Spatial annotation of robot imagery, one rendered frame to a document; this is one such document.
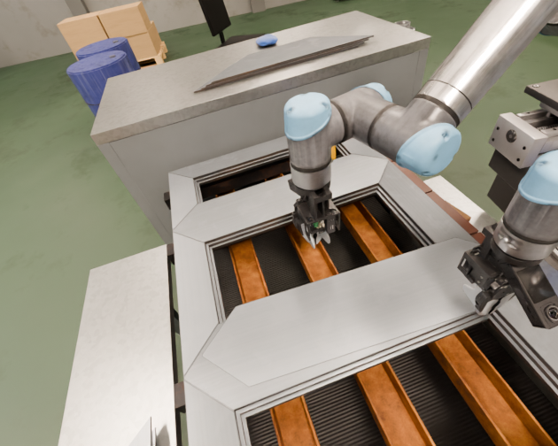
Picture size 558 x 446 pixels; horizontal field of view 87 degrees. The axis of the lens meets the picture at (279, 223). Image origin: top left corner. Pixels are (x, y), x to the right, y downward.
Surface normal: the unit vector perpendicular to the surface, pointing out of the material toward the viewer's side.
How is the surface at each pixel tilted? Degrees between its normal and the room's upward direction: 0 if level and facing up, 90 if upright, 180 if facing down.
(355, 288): 0
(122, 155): 90
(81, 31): 90
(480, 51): 43
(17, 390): 0
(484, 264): 0
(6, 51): 90
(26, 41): 90
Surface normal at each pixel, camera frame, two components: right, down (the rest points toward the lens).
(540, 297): 0.01, -0.22
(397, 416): -0.15, -0.68
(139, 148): 0.30, 0.66
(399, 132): -0.75, -0.07
